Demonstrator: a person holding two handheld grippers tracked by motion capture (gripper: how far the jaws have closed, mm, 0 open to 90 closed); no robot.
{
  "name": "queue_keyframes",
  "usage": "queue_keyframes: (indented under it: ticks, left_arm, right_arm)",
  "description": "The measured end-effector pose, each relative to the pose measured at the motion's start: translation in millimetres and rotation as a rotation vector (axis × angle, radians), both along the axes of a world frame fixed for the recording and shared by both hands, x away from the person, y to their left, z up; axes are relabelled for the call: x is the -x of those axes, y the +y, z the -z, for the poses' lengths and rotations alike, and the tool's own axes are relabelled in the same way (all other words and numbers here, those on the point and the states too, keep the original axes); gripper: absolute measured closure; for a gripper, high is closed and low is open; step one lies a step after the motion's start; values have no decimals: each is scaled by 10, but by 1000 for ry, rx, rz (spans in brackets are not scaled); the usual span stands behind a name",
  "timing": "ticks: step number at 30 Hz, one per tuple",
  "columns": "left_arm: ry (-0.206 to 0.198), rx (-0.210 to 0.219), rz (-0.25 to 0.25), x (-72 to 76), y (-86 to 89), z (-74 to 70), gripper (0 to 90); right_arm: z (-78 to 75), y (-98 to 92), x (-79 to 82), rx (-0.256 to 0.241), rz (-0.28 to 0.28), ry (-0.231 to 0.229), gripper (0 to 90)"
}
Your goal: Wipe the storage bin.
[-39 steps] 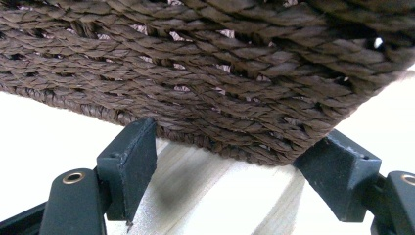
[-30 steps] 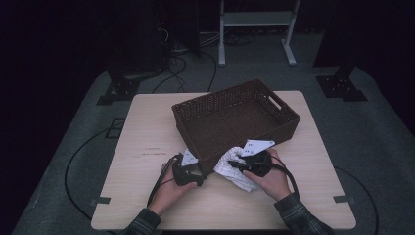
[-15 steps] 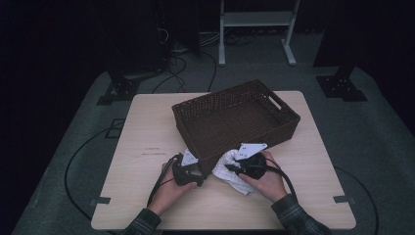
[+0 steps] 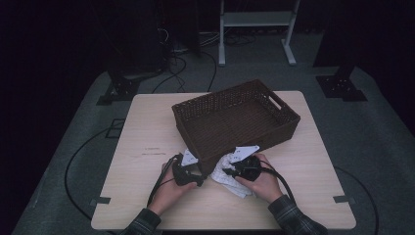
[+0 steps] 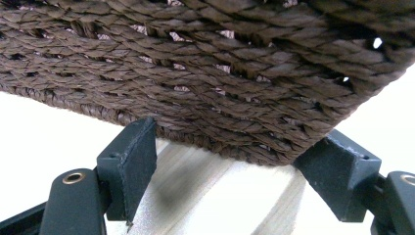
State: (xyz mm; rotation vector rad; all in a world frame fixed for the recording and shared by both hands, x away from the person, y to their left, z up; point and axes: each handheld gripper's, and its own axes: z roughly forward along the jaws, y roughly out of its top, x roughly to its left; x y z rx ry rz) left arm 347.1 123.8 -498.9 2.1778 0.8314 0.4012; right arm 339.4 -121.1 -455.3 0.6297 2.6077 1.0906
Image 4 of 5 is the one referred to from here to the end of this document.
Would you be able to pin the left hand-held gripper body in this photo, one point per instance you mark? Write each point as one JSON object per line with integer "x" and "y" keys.
{"x": 182, "y": 176}

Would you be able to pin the black stand base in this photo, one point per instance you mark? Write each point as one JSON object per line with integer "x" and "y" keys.
{"x": 339, "y": 87}
{"x": 122, "y": 89}

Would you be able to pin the person's right hand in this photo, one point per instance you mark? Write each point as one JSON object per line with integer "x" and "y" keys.
{"x": 264, "y": 187}

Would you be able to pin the brown woven basket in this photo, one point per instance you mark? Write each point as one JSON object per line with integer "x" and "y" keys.
{"x": 235, "y": 127}

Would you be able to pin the white waffle cloth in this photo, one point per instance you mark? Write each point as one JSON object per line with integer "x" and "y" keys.
{"x": 228, "y": 184}

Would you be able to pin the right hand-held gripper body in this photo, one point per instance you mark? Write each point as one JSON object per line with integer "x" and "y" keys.
{"x": 249, "y": 169}

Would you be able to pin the black tape square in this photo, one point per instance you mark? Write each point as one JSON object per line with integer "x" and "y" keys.
{"x": 106, "y": 132}

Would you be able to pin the person's left hand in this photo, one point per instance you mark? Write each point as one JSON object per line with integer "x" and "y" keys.
{"x": 166, "y": 197}

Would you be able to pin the grey tape strip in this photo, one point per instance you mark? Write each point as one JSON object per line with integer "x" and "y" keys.
{"x": 101, "y": 200}
{"x": 344, "y": 199}

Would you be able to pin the white metal stand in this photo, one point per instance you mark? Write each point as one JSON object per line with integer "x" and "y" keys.
{"x": 254, "y": 19}

